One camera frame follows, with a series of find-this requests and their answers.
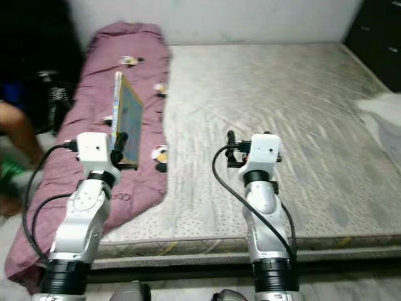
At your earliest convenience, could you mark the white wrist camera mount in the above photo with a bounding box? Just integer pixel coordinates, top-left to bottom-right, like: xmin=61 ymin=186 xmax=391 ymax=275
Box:
xmin=238 ymin=133 xmax=283 ymax=181
xmin=75 ymin=132 xmax=117 ymax=182

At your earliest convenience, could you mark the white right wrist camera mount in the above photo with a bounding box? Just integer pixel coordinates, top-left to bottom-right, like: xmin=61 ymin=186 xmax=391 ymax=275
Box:
xmin=238 ymin=133 xmax=283 ymax=181

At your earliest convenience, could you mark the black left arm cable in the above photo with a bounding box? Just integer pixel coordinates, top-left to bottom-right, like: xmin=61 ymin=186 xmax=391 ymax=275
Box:
xmin=21 ymin=144 xmax=79 ymax=265

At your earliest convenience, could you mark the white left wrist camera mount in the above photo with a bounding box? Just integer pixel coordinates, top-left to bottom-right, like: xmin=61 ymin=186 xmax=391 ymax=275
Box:
xmin=75 ymin=132 xmax=117 ymax=182

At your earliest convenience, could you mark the grey quilted mattress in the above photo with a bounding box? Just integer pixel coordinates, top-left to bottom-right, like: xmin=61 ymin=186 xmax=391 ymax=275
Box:
xmin=94 ymin=43 xmax=401 ymax=258

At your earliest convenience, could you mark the person in grey shorts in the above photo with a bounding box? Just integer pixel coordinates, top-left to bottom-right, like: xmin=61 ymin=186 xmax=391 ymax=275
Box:
xmin=0 ymin=100 xmax=44 ymax=217

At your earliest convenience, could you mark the black white striped object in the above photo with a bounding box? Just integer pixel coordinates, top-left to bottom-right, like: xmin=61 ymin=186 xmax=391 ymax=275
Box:
xmin=41 ymin=70 xmax=70 ymax=135

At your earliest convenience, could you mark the green striped cloth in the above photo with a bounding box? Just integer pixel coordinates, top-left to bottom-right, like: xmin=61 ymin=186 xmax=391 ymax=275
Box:
xmin=0 ymin=157 xmax=23 ymax=182

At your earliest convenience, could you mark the white pillow with tree print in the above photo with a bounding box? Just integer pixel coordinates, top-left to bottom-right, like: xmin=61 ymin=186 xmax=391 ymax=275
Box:
xmin=357 ymin=93 xmax=401 ymax=170

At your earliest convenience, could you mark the colourful children's book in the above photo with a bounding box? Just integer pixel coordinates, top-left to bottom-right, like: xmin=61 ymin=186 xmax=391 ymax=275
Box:
xmin=110 ymin=71 xmax=143 ymax=170

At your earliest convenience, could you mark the pink printed blanket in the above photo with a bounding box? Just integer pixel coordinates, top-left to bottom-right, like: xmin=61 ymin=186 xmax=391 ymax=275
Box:
xmin=5 ymin=22 xmax=171 ymax=292

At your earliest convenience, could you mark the grey speckled bed base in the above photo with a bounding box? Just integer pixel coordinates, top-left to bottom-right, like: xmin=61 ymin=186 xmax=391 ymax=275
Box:
xmin=88 ymin=248 xmax=401 ymax=270

